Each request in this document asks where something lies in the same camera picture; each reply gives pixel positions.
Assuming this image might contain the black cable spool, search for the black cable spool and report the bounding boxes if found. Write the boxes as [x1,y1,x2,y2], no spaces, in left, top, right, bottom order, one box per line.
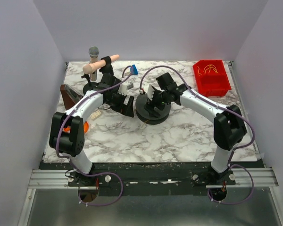
[135,94,171,125]

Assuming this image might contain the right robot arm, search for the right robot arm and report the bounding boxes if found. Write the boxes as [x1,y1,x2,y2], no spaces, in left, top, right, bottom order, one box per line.
[139,73,247,174]

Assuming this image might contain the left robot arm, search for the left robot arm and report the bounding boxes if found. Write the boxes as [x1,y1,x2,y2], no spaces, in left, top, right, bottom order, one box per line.
[49,73,134,176]

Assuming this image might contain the white toy brick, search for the white toy brick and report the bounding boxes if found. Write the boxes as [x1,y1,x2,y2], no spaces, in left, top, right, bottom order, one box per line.
[90,110,102,121]

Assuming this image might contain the blue and white block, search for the blue and white block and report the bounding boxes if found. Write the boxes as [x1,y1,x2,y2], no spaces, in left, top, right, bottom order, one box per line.
[129,65,138,75]

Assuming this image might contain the pink wooden microphone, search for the pink wooden microphone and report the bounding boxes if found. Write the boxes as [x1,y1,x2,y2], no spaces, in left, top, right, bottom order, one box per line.
[83,55,119,74]

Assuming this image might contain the brown wooden metronome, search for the brown wooden metronome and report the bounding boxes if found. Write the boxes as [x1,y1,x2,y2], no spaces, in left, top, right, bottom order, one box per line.
[60,84,83,110]

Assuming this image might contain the grey mesh microphone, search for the grey mesh microphone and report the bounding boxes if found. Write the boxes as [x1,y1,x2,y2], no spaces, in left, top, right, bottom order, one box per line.
[88,46,100,81]

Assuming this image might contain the red plastic bin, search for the red plastic bin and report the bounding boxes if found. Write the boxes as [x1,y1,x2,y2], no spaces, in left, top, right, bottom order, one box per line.
[192,60,232,97]

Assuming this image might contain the orange curved track piece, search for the orange curved track piece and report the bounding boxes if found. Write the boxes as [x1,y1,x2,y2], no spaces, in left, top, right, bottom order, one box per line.
[63,121,89,133]

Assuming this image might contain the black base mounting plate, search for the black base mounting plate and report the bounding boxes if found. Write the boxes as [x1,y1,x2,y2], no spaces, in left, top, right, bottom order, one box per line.
[68,162,235,196]

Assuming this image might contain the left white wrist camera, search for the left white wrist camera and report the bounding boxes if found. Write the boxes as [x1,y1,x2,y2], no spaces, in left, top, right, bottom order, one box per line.
[117,81,134,96]

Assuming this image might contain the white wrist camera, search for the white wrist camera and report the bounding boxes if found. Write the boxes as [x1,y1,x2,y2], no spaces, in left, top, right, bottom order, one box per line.
[139,84,160,101]
[117,81,134,96]

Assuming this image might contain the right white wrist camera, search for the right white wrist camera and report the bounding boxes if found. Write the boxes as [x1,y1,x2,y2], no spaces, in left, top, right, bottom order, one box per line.
[139,84,160,101]

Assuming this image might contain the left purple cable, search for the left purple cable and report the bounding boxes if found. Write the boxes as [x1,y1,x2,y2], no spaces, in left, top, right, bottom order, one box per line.
[55,65,135,208]

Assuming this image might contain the purple cable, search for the purple cable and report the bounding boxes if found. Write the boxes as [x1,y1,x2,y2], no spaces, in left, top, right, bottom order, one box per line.
[55,65,135,208]
[139,65,256,207]

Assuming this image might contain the yellow cables in bin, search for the yellow cables in bin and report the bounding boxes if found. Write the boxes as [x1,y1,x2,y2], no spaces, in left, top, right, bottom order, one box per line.
[196,65,221,76]

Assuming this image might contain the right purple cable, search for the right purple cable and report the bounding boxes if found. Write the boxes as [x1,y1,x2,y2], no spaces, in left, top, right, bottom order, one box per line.
[139,65,256,207]

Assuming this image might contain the aluminium frame rail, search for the aluminium frame rail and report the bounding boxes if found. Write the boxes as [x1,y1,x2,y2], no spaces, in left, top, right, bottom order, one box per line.
[28,168,278,190]

